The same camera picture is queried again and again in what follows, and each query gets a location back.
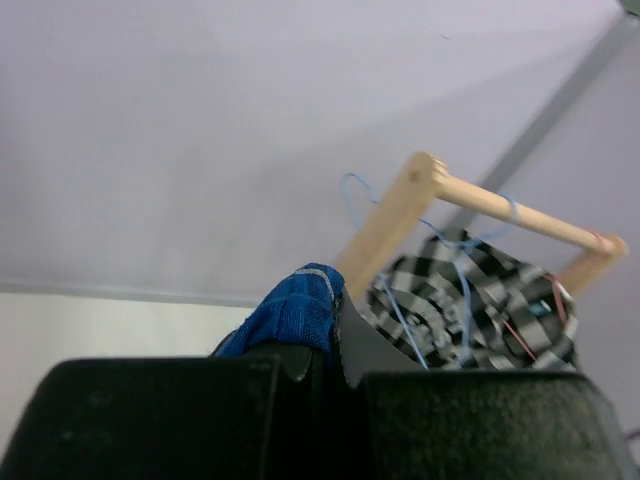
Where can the blue wire hanger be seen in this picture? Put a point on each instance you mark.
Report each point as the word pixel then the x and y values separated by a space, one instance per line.
pixel 457 310

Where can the pink wire hanger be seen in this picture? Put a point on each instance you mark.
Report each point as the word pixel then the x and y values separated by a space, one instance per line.
pixel 539 323

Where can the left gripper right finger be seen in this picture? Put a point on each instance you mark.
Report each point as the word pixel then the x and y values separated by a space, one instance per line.
pixel 396 420

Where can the blue plaid shirt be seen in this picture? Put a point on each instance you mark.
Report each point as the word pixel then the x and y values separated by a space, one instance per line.
pixel 299 310

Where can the black white checkered shirt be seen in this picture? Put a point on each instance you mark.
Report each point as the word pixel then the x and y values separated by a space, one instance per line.
pixel 491 272

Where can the grey corner frame post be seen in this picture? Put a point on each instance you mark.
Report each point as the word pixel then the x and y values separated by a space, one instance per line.
pixel 579 158

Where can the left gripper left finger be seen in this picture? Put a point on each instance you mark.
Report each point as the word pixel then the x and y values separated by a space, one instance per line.
pixel 248 417

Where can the wooden clothes rack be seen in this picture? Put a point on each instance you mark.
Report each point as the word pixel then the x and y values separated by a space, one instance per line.
pixel 424 189

